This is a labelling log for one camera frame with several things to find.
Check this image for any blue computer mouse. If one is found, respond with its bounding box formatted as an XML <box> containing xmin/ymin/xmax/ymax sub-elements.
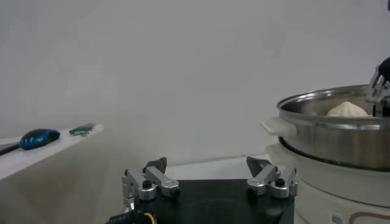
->
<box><xmin>19</xmin><ymin>128</ymin><xmax>61</xmax><ymax>150</ymax></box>

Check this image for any green handled scraper tool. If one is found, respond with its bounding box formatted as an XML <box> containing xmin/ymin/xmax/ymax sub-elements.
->
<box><xmin>69</xmin><ymin>122</ymin><xmax>97</xmax><ymax>136</ymax></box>

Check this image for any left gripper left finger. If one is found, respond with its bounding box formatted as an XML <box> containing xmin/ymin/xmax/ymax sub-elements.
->
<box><xmin>121</xmin><ymin>156</ymin><xmax>180</xmax><ymax>211</ymax></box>

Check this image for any white steamed baozi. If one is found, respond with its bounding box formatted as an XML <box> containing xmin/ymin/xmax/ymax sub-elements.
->
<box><xmin>325</xmin><ymin>101</ymin><xmax>371</xmax><ymax>117</ymax></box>

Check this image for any white side table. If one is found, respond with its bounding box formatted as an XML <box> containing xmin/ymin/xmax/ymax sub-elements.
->
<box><xmin>0</xmin><ymin>123</ymin><xmax>105</xmax><ymax>182</ymax></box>

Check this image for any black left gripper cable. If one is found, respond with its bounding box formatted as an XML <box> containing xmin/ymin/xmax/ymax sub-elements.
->
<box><xmin>105</xmin><ymin>209</ymin><xmax>157</xmax><ymax>224</ymax></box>

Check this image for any black flat device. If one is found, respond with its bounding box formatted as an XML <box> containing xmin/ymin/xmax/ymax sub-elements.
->
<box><xmin>0</xmin><ymin>142</ymin><xmax>21</xmax><ymax>156</ymax></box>

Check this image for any white electric cooker base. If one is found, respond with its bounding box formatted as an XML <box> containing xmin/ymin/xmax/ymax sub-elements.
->
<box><xmin>264</xmin><ymin>136</ymin><xmax>390</xmax><ymax>224</ymax></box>

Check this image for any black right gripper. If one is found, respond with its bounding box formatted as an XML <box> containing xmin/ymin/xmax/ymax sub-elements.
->
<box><xmin>367</xmin><ymin>56</ymin><xmax>390</xmax><ymax>118</ymax></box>

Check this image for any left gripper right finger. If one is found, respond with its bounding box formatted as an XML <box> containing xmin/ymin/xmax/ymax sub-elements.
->
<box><xmin>246</xmin><ymin>156</ymin><xmax>299</xmax><ymax>200</ymax></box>

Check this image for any perforated steel steamer basket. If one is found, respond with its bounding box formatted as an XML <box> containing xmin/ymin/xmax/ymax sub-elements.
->
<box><xmin>260</xmin><ymin>84</ymin><xmax>390</xmax><ymax>172</ymax></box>

